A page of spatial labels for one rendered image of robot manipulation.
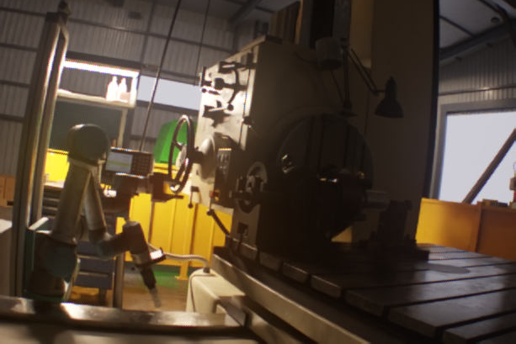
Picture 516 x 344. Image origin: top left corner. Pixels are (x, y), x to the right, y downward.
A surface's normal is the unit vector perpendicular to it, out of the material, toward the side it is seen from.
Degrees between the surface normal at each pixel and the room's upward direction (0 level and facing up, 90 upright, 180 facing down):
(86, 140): 82
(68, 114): 90
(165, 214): 90
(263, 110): 90
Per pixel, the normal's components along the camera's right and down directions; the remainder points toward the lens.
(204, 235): 0.40, 0.01
